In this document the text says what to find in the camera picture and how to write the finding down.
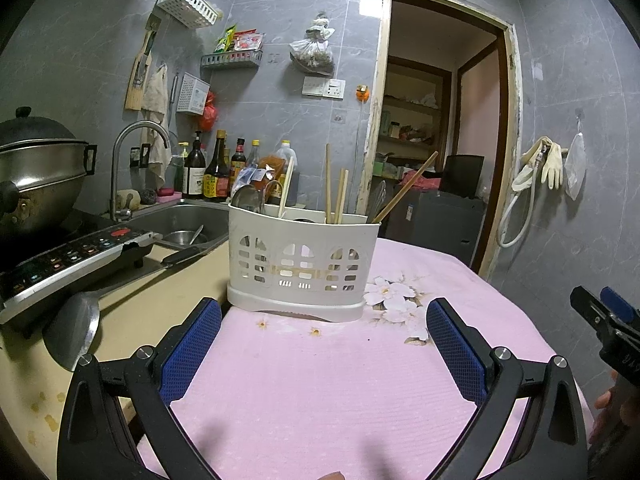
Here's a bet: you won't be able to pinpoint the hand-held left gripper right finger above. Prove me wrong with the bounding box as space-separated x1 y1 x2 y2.
426 297 588 480

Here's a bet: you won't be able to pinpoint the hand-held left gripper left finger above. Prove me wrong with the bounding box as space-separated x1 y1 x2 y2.
57 297 223 480

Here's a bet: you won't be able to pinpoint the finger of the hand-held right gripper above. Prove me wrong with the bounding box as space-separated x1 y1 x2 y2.
600 287 640 322
570 286 627 334

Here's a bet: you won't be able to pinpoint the white plastic utensil basket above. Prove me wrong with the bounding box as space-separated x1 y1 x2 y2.
227 202 381 323

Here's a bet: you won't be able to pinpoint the metal spoon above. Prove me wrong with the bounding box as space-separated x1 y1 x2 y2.
231 185 265 213

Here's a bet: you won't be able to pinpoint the metal peeler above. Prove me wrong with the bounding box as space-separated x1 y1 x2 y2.
262 180 286 211

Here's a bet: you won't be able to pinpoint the person's right hand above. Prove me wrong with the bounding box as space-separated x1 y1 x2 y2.
592 370 637 443

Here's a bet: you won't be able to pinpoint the steel bowl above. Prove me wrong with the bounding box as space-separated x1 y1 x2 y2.
162 230 201 247

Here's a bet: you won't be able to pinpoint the grey cabinet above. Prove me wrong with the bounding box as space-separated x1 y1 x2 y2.
380 180 488 268

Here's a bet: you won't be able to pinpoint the pink floral tablecloth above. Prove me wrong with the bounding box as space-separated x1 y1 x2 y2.
135 237 596 480

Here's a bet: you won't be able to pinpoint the steel sink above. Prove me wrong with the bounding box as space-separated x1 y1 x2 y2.
127 200 231 261

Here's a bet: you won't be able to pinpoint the hanging clear plastic bag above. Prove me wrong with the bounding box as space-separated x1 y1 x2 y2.
565 132 586 200

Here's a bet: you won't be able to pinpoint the cream rubber gloves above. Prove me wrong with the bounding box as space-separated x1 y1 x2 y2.
520 136 568 191

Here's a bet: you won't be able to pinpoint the black induction cooker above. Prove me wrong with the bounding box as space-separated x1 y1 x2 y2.
0 225 156 323

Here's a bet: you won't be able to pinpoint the red cloth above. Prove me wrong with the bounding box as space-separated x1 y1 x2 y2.
400 170 443 191

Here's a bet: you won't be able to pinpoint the black box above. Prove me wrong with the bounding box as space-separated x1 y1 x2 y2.
442 155 485 197

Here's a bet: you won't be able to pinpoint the dark bottle with white label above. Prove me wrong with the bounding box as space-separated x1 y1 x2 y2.
182 131 207 199

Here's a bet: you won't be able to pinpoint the green dish soap pump bottle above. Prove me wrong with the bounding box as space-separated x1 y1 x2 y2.
172 141 190 193

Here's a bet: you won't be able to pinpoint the blue and white packet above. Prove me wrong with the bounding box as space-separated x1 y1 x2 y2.
232 167 271 196

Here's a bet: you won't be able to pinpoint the curved metal faucet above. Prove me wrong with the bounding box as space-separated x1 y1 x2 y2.
110 121 172 222

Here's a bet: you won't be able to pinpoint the red-capped sauce bottle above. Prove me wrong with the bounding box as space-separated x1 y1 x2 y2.
230 138 247 183

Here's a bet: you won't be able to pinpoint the orange seasoning bag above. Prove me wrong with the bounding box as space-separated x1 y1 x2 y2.
257 154 291 196

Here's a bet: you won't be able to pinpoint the steel wok with lid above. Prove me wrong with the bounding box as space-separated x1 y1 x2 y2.
0 106 98 241

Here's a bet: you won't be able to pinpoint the red plastic bag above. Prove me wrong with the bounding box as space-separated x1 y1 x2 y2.
198 91 219 132

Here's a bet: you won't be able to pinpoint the wooden storage shelf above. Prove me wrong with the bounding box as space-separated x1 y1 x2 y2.
375 55 453 171

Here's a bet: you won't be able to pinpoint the hanging beige rag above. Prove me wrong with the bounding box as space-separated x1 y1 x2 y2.
141 64 171 188

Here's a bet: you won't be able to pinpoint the wooden cutting board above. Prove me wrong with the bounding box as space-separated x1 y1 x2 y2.
125 15 161 111

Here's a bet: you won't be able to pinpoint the pile of seasoning packets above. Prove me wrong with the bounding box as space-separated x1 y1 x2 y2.
215 24 265 53

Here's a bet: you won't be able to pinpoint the hanging clear bag of goods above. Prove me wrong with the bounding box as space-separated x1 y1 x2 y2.
290 11 335 78

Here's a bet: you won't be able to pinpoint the white hose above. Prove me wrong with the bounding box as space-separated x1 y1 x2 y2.
496 142 546 248

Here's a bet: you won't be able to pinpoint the metal spatula with black handle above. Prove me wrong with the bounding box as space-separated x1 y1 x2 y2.
42 245 211 372

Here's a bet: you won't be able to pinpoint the wooden door frame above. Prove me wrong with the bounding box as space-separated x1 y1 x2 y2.
361 0 521 281

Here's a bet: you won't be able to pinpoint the white perforated wall holder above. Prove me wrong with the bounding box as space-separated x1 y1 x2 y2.
176 72 211 115

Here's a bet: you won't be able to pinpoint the grey wall shelf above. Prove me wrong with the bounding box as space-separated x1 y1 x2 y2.
201 51 263 72

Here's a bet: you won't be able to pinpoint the white wall switch panel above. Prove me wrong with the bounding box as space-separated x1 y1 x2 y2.
302 76 346 98

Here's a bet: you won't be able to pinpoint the white wall basket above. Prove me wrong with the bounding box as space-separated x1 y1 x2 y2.
156 0 221 29

